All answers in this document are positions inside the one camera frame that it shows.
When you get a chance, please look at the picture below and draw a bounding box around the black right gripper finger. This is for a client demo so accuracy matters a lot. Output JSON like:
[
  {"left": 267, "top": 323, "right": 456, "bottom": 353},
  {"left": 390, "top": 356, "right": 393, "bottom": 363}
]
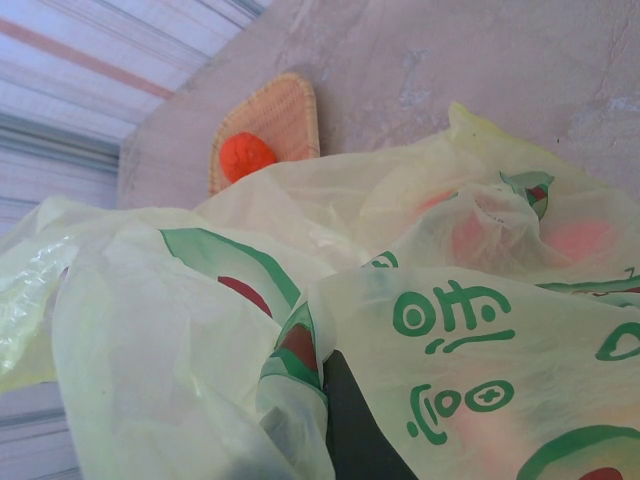
[{"left": 322, "top": 348, "right": 419, "bottom": 480}]

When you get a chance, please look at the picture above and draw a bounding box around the pink peach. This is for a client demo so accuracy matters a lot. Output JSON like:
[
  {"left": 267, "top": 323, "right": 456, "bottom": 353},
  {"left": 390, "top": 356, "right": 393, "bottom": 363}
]
[{"left": 449, "top": 207, "right": 504, "bottom": 261}]

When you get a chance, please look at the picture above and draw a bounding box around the translucent yellow-green plastic bag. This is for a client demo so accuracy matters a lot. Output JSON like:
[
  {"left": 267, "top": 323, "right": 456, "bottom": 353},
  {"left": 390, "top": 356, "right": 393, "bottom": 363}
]
[{"left": 0, "top": 102, "right": 640, "bottom": 480}]

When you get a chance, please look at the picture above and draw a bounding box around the red apple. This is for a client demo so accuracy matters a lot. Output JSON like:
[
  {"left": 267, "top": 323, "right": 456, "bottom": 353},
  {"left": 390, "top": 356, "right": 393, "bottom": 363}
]
[{"left": 542, "top": 219, "right": 619, "bottom": 264}]

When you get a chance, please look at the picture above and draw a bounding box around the orange tangerine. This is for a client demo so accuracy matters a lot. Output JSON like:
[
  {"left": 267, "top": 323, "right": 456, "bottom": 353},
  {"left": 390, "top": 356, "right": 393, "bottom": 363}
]
[{"left": 218, "top": 130, "right": 278, "bottom": 182}]

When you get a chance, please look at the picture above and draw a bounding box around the wooden cutting board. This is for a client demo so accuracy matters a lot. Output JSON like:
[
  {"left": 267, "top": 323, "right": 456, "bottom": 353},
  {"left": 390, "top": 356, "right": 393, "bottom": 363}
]
[{"left": 207, "top": 72, "right": 322, "bottom": 197}]

